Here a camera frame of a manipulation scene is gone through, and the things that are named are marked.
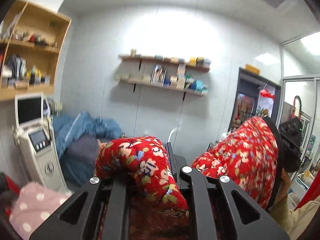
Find blue quilt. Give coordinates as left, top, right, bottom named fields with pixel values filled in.
left=53, top=112, right=122, bottom=158

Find black wire rack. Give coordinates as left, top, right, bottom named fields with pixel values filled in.
left=279, top=116, right=302, bottom=173

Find wooden cabinet shelf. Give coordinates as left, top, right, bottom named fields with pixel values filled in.
left=1, top=0, right=72, bottom=101

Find white medical machine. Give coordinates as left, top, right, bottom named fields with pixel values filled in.
left=13, top=93, right=68, bottom=193

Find wall shelf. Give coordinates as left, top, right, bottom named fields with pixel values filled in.
left=114, top=64, right=208, bottom=96
left=118, top=54, right=210, bottom=73

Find pink polka dot bedsheet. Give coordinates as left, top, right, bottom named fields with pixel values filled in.
left=9, top=182, right=72, bottom=239

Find red floral quilted jacket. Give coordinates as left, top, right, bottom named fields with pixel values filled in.
left=95, top=116, right=284, bottom=239

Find upper wall shelf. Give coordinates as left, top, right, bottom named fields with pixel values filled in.
left=118, top=54, right=210, bottom=73

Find lower wall shelf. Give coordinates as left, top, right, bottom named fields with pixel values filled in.
left=114, top=64, right=208, bottom=96

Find dark blue grey bed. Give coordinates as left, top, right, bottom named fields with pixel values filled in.
left=59, top=135, right=111, bottom=187

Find dark display cabinet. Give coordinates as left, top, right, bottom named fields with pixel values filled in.
left=228, top=68, right=281, bottom=132

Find khaki trousers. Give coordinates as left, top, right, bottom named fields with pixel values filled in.
left=270, top=196, right=319, bottom=239

